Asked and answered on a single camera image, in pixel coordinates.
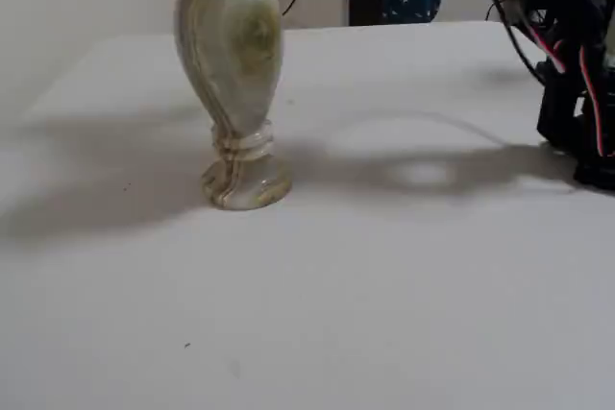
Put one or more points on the green white marble vase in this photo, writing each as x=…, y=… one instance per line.
x=230, y=69

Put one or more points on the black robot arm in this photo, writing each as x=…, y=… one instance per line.
x=562, y=107

